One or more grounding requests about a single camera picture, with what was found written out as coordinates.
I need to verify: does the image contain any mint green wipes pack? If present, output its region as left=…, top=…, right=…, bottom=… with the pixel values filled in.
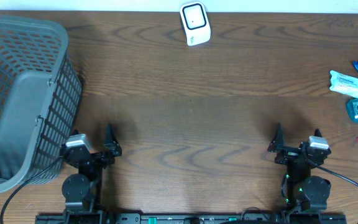
left=329, top=70, right=358, bottom=99

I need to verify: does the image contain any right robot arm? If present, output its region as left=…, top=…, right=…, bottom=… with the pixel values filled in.
left=267, top=124, right=331, bottom=223

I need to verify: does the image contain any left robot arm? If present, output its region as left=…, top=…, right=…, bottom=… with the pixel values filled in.
left=60, top=124, right=122, bottom=224

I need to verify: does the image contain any white barcode scanner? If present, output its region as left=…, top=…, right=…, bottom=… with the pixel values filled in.
left=180, top=1, right=211, bottom=46

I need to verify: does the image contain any grey plastic mesh basket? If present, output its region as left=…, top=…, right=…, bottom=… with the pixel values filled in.
left=0, top=16, right=82, bottom=193

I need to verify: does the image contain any left black cable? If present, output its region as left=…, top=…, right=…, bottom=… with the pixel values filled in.
left=0, top=155, right=65, bottom=224

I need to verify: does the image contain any black cable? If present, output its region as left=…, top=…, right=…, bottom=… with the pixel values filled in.
left=303, top=149, right=358, bottom=224
left=0, top=155, right=65, bottom=224

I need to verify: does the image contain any right black cable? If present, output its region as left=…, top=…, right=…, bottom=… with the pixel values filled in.
left=303, top=149, right=358, bottom=224

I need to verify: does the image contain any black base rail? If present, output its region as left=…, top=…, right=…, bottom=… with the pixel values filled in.
left=35, top=213, right=347, bottom=224

